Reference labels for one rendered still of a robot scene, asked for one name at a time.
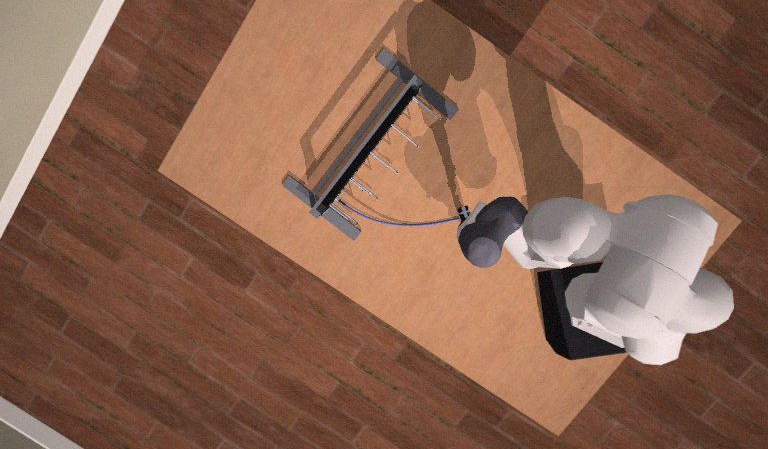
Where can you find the grey metal rack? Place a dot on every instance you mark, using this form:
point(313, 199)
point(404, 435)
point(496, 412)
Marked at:
point(322, 206)

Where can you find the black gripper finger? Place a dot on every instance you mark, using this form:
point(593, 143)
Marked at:
point(463, 211)

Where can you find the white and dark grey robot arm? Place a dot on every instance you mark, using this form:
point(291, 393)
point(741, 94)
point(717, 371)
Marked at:
point(649, 282)

